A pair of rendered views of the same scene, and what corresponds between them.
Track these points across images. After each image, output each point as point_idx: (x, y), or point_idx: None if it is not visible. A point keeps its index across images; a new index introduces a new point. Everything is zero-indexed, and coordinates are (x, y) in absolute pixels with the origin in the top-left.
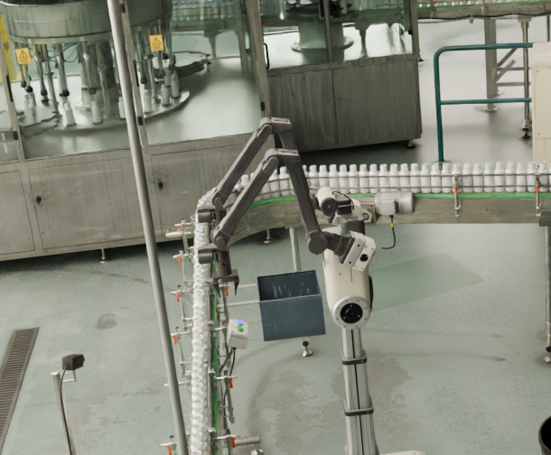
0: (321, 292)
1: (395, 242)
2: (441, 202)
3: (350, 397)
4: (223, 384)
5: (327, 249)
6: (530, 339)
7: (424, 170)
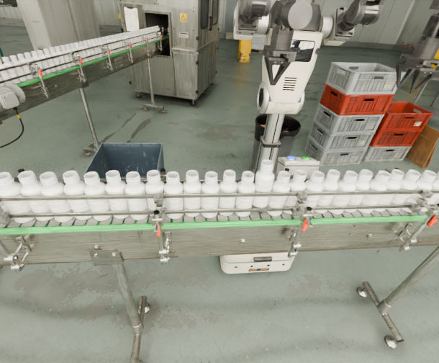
0: (157, 143)
1: (23, 131)
2: (28, 89)
3: (273, 168)
4: None
5: (322, 36)
6: (86, 160)
7: (1, 63)
